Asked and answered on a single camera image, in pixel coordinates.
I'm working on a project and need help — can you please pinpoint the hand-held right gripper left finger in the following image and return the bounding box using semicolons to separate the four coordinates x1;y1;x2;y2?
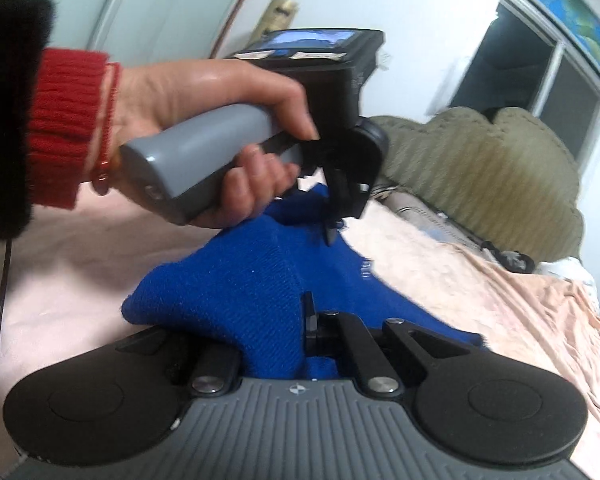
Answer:
115;327;242;398

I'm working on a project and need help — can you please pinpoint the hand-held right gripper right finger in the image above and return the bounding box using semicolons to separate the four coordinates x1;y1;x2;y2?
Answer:
302;292;481;398

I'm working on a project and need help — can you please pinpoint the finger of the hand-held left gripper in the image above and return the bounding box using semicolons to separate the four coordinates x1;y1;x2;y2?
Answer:
322;162;370;247

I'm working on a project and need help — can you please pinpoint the blue knitted sweater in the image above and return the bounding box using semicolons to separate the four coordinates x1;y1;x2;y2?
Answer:
121;182;483;380

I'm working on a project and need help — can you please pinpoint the person's left forearm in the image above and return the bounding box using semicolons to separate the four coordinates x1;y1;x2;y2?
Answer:
0;0;123;245

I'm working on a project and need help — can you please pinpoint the person's left hand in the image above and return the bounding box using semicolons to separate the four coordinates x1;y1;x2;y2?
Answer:
107;59;321;229

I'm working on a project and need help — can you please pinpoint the grey striped bedding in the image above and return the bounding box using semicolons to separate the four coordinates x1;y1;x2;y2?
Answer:
380;187;486;251

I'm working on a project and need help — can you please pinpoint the olive padded headboard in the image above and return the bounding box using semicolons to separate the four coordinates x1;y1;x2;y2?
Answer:
369;106;586;263

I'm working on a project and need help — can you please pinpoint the frosted glass door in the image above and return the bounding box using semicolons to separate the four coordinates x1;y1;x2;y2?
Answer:
87;0;271;61

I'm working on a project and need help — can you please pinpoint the dark window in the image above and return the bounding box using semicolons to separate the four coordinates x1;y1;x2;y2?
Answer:
447;0;600;161

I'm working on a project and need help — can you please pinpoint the white pillow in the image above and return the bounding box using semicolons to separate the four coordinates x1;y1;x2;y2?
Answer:
535;257;600;311

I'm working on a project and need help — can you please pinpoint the peach bed sheet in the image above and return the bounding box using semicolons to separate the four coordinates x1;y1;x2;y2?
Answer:
460;250;600;480

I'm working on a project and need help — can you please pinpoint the brass door handle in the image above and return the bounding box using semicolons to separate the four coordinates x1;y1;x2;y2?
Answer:
252;0;300;43

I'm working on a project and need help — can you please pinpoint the floral wall poster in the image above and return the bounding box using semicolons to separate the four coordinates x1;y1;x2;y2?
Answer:
490;0;600;75

